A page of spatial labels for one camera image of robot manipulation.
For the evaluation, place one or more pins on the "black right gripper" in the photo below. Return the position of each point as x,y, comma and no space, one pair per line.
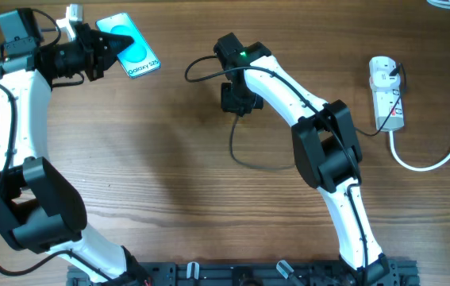
229,106

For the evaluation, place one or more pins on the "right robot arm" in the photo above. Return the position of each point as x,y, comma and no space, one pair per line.
327,153

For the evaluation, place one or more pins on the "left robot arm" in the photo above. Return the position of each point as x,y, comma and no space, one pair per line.
40,210

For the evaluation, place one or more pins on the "turquoise screen smartphone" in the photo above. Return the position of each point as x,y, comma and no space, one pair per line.
138,59

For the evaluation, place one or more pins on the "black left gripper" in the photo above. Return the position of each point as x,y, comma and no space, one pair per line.
94,42

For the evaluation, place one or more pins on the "white power strip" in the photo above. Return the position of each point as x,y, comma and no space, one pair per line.
387,104

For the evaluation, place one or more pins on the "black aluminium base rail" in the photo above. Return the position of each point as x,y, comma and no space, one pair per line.
401,273

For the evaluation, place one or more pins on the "white USB charger plug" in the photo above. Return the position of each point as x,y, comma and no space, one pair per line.
383,81

